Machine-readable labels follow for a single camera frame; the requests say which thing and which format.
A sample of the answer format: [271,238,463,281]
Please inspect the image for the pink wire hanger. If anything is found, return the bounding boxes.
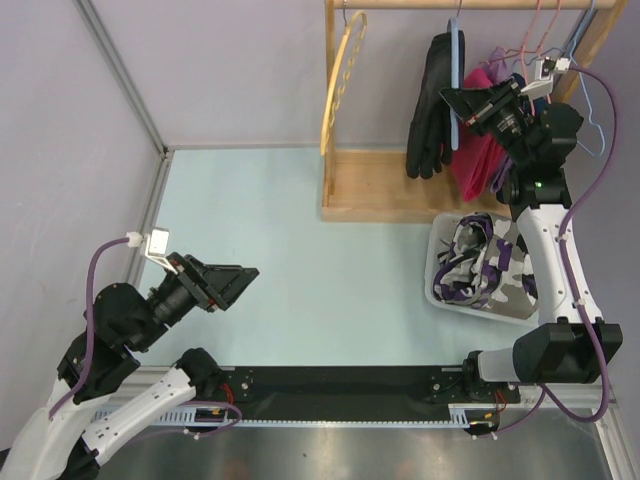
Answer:
[480,1,556,70]
[514,0,564,66]

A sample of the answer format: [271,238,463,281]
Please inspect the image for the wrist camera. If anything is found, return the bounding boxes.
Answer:
[125,227,177,274]
[521,57,571,100]

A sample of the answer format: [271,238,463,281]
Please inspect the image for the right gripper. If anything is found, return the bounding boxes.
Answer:
[440,75,534,167]

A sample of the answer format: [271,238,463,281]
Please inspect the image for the yellow hanger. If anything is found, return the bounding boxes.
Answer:
[320,10,368,155]

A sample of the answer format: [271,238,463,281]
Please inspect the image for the lilac trousers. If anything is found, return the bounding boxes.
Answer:
[486,47,512,193]

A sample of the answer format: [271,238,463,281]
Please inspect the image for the purple cable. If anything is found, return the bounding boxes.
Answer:
[542,68,619,426]
[48,237,132,419]

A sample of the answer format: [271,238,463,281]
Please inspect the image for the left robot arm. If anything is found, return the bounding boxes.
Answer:
[1,252,259,479]

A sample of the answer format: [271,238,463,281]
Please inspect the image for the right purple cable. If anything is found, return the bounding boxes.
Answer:
[542,68,619,426]

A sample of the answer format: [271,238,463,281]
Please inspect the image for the white cable duct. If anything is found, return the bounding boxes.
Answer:
[94,403,501,430]

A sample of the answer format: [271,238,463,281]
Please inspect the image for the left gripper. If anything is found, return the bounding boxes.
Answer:
[132,250,260,349]

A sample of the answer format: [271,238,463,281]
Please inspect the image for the navy trousers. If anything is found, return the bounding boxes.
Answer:
[490,73,530,205]

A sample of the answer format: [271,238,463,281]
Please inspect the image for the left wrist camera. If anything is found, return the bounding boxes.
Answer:
[125,227,177,274]

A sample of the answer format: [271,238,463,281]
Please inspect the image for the blue wire hanger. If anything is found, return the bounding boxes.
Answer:
[537,0,606,157]

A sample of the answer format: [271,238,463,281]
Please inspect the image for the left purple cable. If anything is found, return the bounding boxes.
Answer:
[48,237,132,419]

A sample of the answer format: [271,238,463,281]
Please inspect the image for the wooden clothes rack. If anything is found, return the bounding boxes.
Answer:
[322,1,626,223]

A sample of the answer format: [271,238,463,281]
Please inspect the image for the pink trousers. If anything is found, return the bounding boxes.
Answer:
[450,67,506,202]

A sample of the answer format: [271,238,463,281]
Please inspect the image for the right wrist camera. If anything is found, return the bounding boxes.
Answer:
[521,57,571,100]

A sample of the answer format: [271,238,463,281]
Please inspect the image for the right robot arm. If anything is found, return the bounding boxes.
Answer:
[440,80,623,401]

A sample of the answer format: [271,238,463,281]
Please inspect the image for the black trousers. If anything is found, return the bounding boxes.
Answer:
[405,32,453,179]

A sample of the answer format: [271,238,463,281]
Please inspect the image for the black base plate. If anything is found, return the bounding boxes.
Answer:
[219,364,474,422]

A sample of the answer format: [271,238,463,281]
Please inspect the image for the light blue plastic hanger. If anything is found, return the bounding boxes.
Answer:
[447,0,464,151]

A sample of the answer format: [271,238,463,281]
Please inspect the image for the white plastic basket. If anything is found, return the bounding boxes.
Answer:
[423,211,544,329]

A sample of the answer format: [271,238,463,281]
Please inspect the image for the purple camouflage trousers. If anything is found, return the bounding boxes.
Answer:
[432,211,541,321]

